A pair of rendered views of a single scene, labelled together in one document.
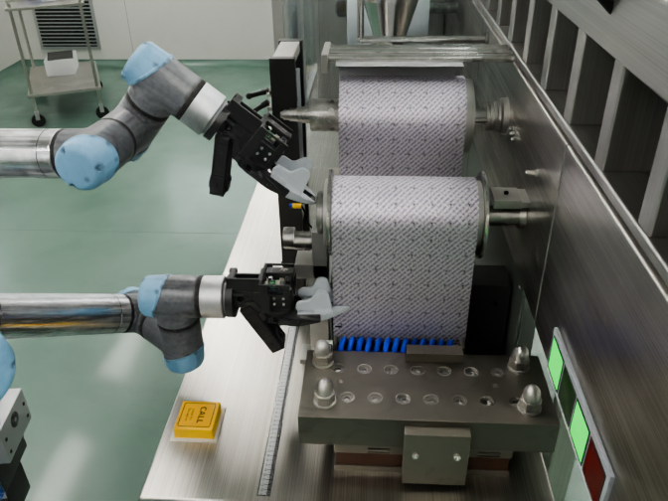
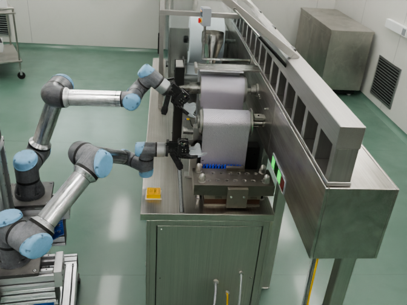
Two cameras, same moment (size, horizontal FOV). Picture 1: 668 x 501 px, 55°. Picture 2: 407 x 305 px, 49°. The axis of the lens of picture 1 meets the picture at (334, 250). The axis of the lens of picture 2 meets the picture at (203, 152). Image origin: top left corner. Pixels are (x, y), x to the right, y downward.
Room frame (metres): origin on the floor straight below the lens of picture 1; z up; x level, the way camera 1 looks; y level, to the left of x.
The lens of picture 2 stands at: (-1.06, 0.35, 2.19)
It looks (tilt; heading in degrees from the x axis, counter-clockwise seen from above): 29 degrees down; 350
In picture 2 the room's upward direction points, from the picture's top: 4 degrees clockwise
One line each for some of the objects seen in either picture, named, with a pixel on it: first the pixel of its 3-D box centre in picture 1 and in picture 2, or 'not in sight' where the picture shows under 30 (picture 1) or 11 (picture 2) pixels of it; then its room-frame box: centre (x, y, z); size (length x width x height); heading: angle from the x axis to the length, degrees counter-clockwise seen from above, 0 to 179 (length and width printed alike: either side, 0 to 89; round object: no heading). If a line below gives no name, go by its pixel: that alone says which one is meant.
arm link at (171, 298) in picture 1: (173, 297); (146, 149); (0.94, 0.28, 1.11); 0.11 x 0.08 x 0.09; 86
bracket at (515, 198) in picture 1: (509, 197); (259, 116); (0.96, -0.29, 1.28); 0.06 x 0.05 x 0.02; 86
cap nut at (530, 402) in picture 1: (531, 397); (266, 178); (0.74, -0.30, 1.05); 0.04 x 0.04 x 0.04
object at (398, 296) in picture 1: (401, 300); (224, 150); (0.91, -0.11, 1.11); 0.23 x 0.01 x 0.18; 86
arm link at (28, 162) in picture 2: not in sight; (26, 165); (1.01, 0.89, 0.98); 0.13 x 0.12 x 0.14; 169
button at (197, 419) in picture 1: (198, 419); (153, 192); (0.84, 0.25, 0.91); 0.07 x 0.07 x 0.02; 86
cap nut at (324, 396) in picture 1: (324, 391); (201, 177); (0.76, 0.02, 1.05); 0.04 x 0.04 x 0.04
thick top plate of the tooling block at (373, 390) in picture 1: (422, 398); (232, 181); (0.79, -0.14, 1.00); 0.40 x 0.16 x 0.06; 86
